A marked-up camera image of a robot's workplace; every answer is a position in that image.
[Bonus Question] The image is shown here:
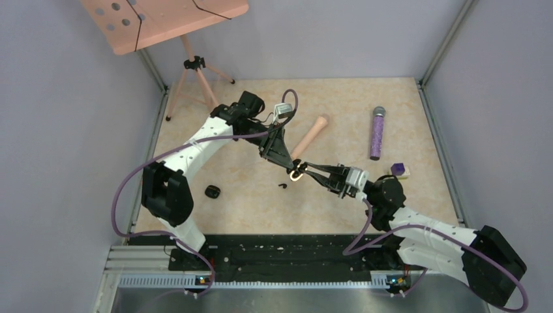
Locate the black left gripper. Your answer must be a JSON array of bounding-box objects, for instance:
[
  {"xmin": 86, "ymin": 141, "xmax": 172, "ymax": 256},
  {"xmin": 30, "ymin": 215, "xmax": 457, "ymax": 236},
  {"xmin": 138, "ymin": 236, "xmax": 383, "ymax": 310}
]
[{"xmin": 238, "ymin": 121, "xmax": 294, "ymax": 170}]

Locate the black glossy earbud charging case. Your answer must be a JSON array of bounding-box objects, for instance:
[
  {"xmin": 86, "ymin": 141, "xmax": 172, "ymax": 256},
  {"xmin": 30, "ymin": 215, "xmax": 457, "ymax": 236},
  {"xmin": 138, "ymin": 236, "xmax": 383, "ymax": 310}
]
[{"xmin": 287, "ymin": 158, "xmax": 303, "ymax": 182}]

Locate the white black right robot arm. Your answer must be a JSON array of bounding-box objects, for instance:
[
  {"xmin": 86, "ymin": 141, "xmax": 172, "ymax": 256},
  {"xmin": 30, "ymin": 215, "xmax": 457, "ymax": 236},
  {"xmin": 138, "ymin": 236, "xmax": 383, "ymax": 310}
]
[{"xmin": 290, "ymin": 160, "xmax": 529, "ymax": 312}]

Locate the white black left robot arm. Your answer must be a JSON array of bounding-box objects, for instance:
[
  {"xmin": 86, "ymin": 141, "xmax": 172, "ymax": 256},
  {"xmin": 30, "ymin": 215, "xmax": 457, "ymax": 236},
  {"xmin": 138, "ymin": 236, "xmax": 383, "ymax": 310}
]
[{"xmin": 141, "ymin": 91, "xmax": 299, "ymax": 270}]

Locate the black case lid piece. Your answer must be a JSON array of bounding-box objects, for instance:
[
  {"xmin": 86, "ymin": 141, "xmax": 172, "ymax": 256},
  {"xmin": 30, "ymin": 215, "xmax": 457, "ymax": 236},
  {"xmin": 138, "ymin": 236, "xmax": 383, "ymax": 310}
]
[{"xmin": 204, "ymin": 185, "xmax": 221, "ymax": 199}]

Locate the pink wooden flute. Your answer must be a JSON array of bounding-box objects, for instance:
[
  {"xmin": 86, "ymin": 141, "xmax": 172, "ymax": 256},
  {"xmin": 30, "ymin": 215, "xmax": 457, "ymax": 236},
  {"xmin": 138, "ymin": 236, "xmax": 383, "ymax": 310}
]
[{"xmin": 290, "ymin": 113, "xmax": 330, "ymax": 160}]

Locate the purple cube on block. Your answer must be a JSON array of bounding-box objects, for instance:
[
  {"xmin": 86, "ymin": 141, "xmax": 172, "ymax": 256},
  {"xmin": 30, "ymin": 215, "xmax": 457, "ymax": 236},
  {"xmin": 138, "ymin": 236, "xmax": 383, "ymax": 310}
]
[{"xmin": 389, "ymin": 162, "xmax": 411, "ymax": 179}]

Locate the purple glitter microphone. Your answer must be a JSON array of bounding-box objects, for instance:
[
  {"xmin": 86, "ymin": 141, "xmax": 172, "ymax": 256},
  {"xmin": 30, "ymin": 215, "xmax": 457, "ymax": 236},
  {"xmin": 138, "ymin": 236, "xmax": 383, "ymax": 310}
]
[{"xmin": 369, "ymin": 106, "xmax": 386, "ymax": 160}]

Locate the pink music stand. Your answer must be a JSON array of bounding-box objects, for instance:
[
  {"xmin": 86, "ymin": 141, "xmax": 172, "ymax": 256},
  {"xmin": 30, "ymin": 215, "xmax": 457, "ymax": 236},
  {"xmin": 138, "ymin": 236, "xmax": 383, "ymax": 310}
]
[{"xmin": 80, "ymin": 0, "xmax": 250, "ymax": 122}]

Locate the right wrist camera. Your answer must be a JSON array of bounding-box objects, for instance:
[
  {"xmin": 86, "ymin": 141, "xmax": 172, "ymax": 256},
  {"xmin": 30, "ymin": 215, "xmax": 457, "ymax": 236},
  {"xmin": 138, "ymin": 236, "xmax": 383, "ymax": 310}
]
[{"xmin": 345, "ymin": 167, "xmax": 369, "ymax": 194}]

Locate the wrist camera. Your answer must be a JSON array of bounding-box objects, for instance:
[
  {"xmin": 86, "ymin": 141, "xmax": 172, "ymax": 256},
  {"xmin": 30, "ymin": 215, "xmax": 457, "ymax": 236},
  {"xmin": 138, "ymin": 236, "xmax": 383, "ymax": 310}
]
[
  {"xmin": 273, "ymin": 103, "xmax": 293, "ymax": 120},
  {"xmin": 345, "ymin": 167, "xmax": 369, "ymax": 194}
]

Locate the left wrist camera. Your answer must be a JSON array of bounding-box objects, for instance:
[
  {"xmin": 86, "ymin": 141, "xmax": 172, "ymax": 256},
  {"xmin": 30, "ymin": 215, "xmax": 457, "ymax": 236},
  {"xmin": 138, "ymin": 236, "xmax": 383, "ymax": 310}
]
[{"xmin": 273, "ymin": 103, "xmax": 293, "ymax": 120}]

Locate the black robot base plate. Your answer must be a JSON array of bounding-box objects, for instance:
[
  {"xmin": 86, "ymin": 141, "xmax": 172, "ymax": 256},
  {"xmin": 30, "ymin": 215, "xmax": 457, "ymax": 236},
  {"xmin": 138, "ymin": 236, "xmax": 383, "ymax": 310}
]
[{"xmin": 168, "ymin": 235, "xmax": 418, "ymax": 283}]

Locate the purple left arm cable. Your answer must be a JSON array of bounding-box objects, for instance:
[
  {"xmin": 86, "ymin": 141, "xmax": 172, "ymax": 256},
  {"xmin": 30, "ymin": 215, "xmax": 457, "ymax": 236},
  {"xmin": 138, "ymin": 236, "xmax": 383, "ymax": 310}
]
[{"xmin": 111, "ymin": 89, "xmax": 299, "ymax": 299}]

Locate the grey slotted cable duct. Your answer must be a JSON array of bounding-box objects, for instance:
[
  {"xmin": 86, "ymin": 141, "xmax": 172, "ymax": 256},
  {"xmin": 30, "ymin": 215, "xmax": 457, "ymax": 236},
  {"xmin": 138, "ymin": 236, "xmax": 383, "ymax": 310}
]
[{"xmin": 118, "ymin": 274, "xmax": 390, "ymax": 290}]

